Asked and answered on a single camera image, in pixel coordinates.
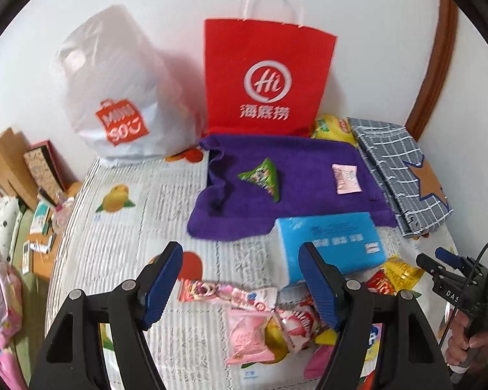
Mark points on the red paper bag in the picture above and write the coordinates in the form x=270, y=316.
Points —
x=268, y=48

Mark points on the person's right hand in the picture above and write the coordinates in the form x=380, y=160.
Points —
x=480, y=345

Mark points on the pink round biscuit packet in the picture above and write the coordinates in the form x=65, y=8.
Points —
x=248, y=335

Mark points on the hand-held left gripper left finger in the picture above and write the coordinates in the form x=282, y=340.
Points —
x=162, y=288

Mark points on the yellow chips bag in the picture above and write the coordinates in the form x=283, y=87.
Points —
x=329, y=130

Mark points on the brown wooden door frame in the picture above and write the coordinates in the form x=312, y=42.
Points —
x=435, y=69

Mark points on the white teal carton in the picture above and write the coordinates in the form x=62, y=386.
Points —
x=40, y=217

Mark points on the green triangular snack packet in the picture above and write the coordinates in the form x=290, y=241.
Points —
x=264, y=176

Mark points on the long red white candy packet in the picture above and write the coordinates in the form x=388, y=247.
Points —
x=211, y=290

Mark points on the clear plastic bag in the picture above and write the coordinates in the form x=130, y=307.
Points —
x=63, y=213

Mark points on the blue yellow snack packet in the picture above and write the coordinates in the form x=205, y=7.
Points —
x=373, y=341

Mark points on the blue tissue pack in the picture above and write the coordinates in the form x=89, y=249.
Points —
x=329, y=235

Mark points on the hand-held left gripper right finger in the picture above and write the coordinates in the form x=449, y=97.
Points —
x=319, y=288

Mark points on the white spotted pillow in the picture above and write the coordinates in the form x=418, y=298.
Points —
x=2, y=223

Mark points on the grey checked cloth with star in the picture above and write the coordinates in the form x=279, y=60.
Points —
x=390, y=158

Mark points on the red white snack packet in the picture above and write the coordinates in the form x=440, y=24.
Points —
x=301, y=325

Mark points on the olive green cushion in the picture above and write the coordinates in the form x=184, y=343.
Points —
x=30, y=313

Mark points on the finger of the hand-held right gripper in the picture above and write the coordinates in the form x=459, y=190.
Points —
x=449, y=256
x=431, y=266

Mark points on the white plastic shopping bag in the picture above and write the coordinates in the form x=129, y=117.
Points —
x=118, y=69

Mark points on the gold red snack packet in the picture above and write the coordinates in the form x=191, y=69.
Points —
x=394, y=276

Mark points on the pink yellow snack packet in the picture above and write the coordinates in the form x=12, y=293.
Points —
x=319, y=363

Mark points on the small pale pink snack packet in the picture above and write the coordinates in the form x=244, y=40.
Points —
x=345, y=178

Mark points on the purple towel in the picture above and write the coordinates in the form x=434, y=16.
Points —
x=301, y=195

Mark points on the patterned box with red edge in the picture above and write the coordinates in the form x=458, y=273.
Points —
x=40, y=166

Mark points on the pink cloth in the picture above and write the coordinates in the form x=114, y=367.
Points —
x=0, y=325

